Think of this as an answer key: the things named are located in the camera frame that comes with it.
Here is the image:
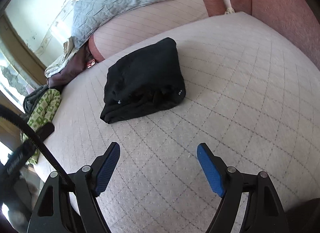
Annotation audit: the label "red upholstered headboard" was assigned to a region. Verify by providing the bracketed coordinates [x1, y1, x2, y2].
[230, 0, 319, 67]

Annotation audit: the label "black strap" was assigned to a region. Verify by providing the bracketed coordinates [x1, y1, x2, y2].
[0, 103, 75, 191]

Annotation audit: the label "pink long pillow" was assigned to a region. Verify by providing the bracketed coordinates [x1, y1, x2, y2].
[88, 0, 226, 62]

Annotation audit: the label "pink quilted bed cover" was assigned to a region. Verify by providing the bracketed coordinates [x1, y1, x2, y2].
[46, 12, 319, 232]

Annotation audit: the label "dark maroon cloth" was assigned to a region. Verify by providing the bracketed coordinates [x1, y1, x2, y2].
[47, 44, 93, 88]

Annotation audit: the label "green white patterned cloth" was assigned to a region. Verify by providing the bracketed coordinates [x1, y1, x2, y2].
[22, 88, 62, 166]

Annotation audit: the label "black rectangular device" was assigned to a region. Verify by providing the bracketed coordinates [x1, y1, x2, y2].
[36, 122, 55, 142]

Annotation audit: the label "black pants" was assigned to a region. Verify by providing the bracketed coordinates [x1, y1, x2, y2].
[100, 37, 186, 124]

